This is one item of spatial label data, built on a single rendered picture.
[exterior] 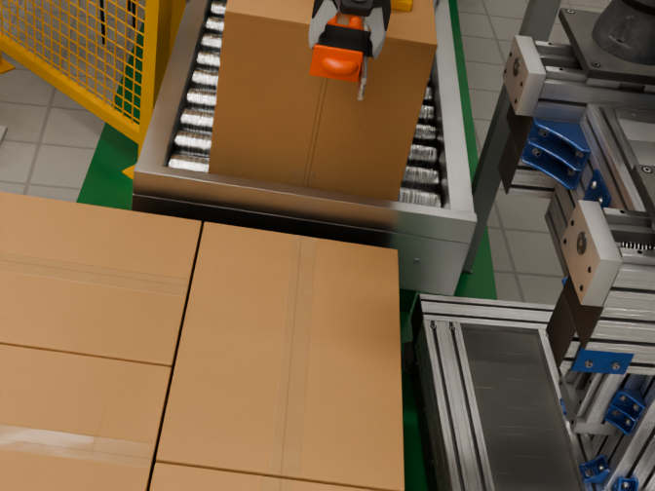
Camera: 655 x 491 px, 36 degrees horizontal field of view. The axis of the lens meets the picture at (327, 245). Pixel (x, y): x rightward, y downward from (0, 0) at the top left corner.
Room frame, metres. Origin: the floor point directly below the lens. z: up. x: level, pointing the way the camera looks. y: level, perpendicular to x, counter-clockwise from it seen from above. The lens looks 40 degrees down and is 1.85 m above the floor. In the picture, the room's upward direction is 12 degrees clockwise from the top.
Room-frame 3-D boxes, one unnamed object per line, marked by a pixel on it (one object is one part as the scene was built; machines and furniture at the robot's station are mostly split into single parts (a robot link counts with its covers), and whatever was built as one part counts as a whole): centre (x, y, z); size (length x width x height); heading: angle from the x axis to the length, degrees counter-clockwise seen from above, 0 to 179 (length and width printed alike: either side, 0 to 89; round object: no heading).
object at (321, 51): (1.39, 0.05, 1.08); 0.08 x 0.07 x 0.05; 5
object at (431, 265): (1.65, 0.06, 0.48); 0.70 x 0.03 x 0.15; 96
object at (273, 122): (2.01, 0.11, 0.75); 0.60 x 0.40 x 0.40; 6
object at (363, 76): (1.45, 0.00, 1.08); 0.31 x 0.03 x 0.05; 5
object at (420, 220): (1.65, 0.06, 0.58); 0.70 x 0.03 x 0.06; 96
